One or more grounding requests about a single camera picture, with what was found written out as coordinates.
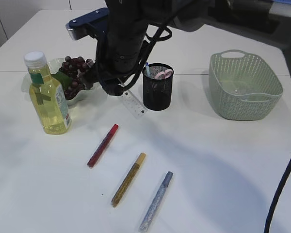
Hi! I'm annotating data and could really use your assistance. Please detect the yellow tea drink bottle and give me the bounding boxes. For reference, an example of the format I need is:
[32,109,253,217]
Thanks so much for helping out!
[24,51,71,135]

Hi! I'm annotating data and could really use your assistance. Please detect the clear plastic ruler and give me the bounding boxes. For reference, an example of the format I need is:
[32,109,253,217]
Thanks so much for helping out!
[119,90,147,119]

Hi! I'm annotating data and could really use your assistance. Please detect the red glitter glue pen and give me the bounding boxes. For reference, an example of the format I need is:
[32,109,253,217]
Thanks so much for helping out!
[87,124,119,168]

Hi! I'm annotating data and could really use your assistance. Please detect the purple artificial grape bunch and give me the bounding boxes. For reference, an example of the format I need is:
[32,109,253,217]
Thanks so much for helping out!
[51,56,94,100]

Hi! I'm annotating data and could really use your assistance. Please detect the silver glitter glue pen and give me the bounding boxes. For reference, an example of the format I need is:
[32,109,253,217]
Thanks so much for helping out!
[138,171,173,233]

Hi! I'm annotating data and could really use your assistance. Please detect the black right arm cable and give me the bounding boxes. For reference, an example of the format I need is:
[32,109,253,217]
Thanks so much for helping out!
[94,14,291,233]

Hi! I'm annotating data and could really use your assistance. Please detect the black mesh pen holder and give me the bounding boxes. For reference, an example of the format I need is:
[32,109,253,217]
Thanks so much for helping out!
[142,63,174,111]

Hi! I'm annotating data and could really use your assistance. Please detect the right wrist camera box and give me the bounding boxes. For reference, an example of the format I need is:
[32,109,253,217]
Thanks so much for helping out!
[65,8,109,41]

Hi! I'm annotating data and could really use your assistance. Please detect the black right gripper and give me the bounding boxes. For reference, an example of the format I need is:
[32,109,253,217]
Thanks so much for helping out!
[82,21,149,96]

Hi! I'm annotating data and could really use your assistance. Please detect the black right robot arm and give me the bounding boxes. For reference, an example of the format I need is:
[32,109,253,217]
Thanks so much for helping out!
[84,0,291,96]

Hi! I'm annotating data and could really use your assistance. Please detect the gold glitter glue pen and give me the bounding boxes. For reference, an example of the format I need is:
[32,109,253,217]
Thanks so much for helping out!
[111,152,146,208]

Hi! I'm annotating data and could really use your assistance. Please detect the blue capped scissors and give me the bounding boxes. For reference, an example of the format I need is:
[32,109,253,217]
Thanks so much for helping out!
[145,62,151,78]

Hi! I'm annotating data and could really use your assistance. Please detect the pink capped scissors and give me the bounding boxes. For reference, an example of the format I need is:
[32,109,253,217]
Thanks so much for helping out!
[154,69,173,80]

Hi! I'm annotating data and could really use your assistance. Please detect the clear plastic sheet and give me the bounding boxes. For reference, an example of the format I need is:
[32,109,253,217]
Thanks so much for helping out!
[228,83,263,100]

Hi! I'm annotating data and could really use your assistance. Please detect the green plastic woven basket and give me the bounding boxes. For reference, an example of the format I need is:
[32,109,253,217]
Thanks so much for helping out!
[209,50,283,121]

